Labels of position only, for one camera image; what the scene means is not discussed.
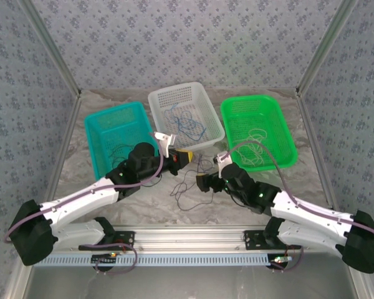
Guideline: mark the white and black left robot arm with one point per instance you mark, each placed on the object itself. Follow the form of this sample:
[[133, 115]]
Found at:
[[74, 202]]

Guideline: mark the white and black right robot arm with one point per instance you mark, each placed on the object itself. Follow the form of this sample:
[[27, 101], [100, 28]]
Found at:
[[311, 215]]

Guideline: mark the teal plastic basket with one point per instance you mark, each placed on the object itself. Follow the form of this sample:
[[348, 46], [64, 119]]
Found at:
[[112, 124]]

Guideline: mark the white plastic basket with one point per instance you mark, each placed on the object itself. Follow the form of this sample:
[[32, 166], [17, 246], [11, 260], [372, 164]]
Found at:
[[187, 93]]

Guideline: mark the green plastic basket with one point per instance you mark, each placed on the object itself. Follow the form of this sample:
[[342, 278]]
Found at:
[[252, 109]]

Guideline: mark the small controller board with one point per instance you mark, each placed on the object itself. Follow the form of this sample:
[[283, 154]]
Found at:
[[280, 260], [104, 259]]

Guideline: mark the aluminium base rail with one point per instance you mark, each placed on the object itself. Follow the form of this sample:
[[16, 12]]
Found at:
[[190, 238]]

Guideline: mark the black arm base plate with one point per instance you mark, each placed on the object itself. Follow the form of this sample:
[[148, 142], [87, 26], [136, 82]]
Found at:
[[127, 238], [252, 241]]

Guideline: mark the aluminium side rail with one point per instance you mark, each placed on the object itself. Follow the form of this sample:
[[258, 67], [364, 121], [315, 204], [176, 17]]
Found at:
[[61, 155], [318, 155]]

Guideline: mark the aluminium frame post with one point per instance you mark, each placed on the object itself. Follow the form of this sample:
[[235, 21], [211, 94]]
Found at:
[[324, 46]]

